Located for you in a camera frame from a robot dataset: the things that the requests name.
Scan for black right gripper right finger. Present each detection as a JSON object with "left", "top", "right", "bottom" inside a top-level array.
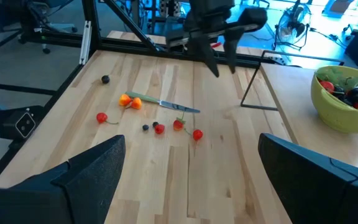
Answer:
[{"left": 258, "top": 133, "right": 358, "bottom": 224}]

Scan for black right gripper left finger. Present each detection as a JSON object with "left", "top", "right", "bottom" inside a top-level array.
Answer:
[{"left": 11, "top": 134, "right": 126, "bottom": 224}]

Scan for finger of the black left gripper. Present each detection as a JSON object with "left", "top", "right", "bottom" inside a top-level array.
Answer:
[
  {"left": 193, "top": 35, "right": 221, "bottom": 78},
  {"left": 223, "top": 29, "right": 246, "bottom": 75}
]

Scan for yellow orange toy peach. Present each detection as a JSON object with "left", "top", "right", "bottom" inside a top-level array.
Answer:
[{"left": 118, "top": 94, "right": 132, "bottom": 107}]

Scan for toy strawberry green leaves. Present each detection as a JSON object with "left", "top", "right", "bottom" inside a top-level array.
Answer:
[{"left": 317, "top": 68, "right": 358, "bottom": 90}]

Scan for wooden riser shelf black legs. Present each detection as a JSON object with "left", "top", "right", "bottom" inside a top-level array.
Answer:
[{"left": 240, "top": 49, "right": 358, "bottom": 175}]

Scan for black floor fan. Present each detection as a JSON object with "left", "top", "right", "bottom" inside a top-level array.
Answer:
[{"left": 273, "top": 1, "right": 313, "bottom": 50}]

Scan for green colander bowl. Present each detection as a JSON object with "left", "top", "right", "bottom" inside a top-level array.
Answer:
[{"left": 310, "top": 65, "right": 358, "bottom": 135}]

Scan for black metal floor bar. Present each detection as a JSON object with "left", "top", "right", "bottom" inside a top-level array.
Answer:
[{"left": 0, "top": 82, "right": 57, "bottom": 96}]

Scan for black office chair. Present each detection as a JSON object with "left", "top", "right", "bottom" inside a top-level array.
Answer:
[{"left": 17, "top": 0, "right": 78, "bottom": 55}]

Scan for knife with green handle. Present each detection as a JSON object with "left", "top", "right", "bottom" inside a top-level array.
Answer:
[{"left": 125, "top": 91, "right": 201, "bottom": 114}]

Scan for black camera white-rimmed lens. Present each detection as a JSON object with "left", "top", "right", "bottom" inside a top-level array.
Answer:
[{"left": 0, "top": 105, "right": 45, "bottom": 141}]

